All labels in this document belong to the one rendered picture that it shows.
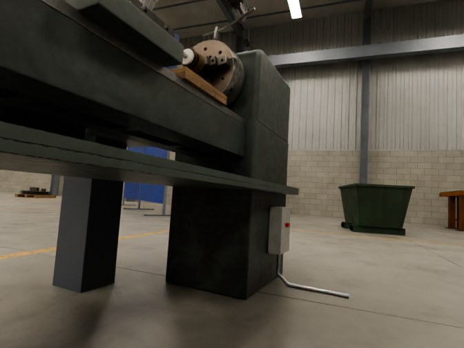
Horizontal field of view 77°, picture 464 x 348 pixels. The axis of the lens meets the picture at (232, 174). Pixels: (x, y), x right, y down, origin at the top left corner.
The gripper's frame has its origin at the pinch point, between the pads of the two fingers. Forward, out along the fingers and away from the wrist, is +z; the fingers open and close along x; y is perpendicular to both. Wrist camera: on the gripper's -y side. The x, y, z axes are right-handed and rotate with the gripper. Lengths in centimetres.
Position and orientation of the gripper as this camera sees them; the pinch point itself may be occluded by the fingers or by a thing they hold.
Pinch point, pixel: (242, 21)
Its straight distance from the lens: 155.7
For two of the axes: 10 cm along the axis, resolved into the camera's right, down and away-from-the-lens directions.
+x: 8.7, -3.1, -3.9
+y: -4.3, -0.9, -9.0
